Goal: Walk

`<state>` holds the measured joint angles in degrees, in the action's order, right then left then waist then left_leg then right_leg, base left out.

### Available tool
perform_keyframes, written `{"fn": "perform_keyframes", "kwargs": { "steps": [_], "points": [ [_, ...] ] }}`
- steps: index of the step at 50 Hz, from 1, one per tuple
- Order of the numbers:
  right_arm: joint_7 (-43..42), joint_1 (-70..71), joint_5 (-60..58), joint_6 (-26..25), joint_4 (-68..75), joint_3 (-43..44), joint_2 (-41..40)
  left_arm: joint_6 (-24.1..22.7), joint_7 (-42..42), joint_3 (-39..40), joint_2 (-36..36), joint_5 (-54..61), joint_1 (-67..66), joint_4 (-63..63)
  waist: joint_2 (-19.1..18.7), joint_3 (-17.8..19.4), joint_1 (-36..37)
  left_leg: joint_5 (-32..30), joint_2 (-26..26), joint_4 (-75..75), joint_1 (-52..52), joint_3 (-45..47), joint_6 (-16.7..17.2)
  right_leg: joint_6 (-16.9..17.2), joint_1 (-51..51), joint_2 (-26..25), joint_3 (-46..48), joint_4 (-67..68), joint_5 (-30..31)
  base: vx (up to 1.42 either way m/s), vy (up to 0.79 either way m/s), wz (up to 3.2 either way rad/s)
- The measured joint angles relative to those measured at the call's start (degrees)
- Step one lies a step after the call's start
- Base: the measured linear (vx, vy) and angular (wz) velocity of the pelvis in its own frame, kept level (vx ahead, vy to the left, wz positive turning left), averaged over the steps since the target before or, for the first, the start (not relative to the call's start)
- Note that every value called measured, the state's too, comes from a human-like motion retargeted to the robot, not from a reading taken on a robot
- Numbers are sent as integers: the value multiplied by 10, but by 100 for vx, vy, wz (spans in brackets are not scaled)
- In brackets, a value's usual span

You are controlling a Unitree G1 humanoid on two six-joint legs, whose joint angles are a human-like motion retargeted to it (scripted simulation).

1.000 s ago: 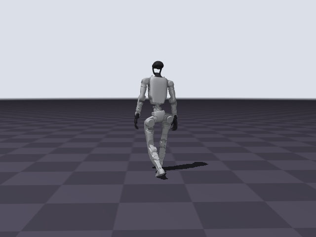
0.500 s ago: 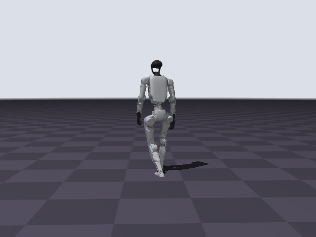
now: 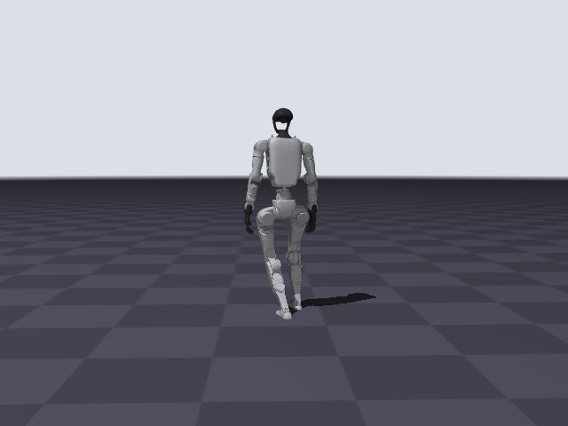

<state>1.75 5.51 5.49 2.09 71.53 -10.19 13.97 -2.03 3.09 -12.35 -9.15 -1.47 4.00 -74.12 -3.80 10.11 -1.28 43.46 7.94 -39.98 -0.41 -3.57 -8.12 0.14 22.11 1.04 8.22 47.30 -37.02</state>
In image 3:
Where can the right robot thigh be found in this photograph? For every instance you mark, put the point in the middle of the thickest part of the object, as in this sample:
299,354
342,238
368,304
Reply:
296,231

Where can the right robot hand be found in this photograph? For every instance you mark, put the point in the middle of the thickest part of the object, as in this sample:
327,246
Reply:
312,219

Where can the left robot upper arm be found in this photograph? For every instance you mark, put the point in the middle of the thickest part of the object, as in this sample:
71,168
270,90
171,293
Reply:
258,157

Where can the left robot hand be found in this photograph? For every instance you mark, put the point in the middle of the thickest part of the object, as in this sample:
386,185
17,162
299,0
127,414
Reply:
248,211

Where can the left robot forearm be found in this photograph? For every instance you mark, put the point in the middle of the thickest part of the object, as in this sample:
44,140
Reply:
251,194

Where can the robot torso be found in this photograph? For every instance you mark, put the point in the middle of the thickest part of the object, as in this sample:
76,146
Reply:
283,161

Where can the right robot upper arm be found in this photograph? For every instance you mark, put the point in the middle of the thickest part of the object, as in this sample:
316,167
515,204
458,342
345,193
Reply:
310,176

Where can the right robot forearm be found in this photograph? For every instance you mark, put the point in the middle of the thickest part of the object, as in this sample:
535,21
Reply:
312,194

